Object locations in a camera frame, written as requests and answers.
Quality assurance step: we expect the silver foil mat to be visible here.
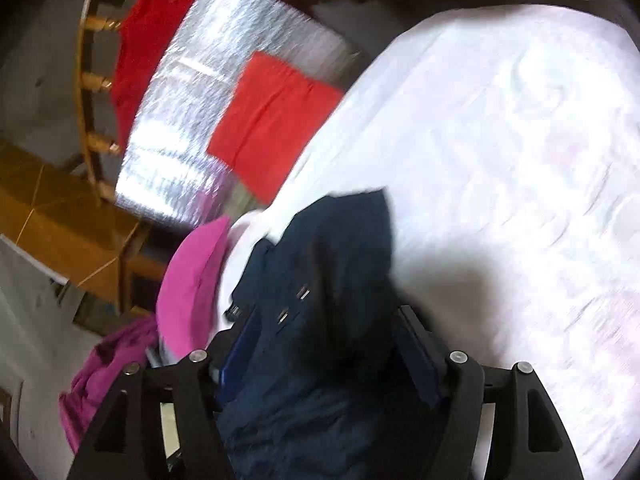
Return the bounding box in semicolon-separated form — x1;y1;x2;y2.
115;0;361;228

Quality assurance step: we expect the magenta garment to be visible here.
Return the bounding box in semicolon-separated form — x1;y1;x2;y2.
59;316;161;453

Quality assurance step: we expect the folded orange-red cloth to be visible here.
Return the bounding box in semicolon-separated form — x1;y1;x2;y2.
206;51;346;207

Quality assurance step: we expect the pink cloth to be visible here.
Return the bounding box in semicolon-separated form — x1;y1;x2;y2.
156;215;233;356

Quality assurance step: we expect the white bed sheet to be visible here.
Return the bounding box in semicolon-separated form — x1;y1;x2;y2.
227;4;640;480

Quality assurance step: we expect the wooden chair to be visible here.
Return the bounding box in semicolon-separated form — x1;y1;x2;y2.
75;0;156;318

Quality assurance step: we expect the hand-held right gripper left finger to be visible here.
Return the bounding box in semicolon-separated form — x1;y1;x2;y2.
66;310;263;480

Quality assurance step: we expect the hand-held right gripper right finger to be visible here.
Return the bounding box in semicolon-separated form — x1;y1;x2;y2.
392;305;585;480

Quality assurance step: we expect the navy blue garment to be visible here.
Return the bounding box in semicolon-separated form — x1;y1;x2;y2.
216;187;451;480

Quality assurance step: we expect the red garment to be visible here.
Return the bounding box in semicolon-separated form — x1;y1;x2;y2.
110;0;207;148

